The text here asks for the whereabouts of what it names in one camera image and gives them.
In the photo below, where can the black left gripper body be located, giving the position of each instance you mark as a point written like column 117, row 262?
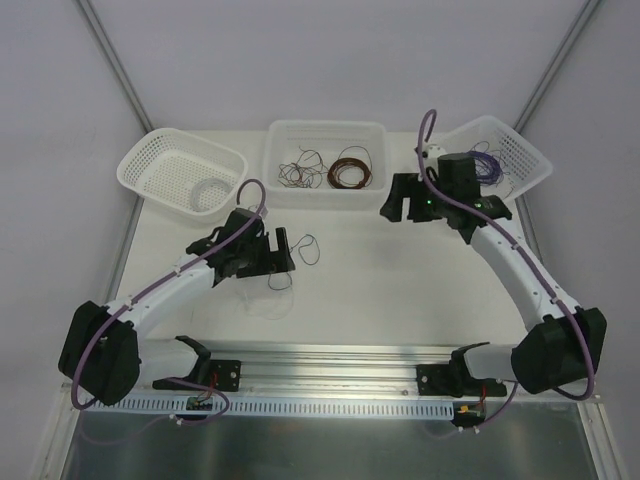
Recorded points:
column 265, row 259

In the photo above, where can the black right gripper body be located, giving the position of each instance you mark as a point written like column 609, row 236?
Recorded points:
column 413, row 195

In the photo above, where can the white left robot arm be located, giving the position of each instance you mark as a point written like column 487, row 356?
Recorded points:
column 106, row 351

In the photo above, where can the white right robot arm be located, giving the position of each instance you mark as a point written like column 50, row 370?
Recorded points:
column 545, row 308

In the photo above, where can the white perforated right basket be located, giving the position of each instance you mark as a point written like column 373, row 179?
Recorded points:
column 508, row 165

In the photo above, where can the white perforated basket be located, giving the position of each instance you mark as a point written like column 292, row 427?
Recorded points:
column 184, row 173
column 508, row 165

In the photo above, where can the white slotted middle basket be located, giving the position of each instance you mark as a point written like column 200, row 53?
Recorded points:
column 328, row 165

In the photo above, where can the white perforated left basket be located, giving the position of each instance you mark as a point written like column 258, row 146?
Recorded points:
column 184, row 173

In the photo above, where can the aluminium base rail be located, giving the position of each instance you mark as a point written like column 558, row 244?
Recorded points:
column 320, row 370

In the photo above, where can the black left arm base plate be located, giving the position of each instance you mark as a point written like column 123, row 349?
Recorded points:
column 225, row 375

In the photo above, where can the white slotted cable duct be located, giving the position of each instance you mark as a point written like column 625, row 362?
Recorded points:
column 290, row 407

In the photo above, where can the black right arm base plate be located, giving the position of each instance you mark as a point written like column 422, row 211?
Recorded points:
column 453, row 381

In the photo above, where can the right aluminium corner post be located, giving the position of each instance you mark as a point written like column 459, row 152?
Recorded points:
column 560, row 56

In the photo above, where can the aluminium corner post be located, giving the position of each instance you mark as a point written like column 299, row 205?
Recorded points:
column 113, row 62
column 560, row 56

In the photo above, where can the left aluminium corner post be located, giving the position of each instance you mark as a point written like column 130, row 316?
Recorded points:
column 113, row 62

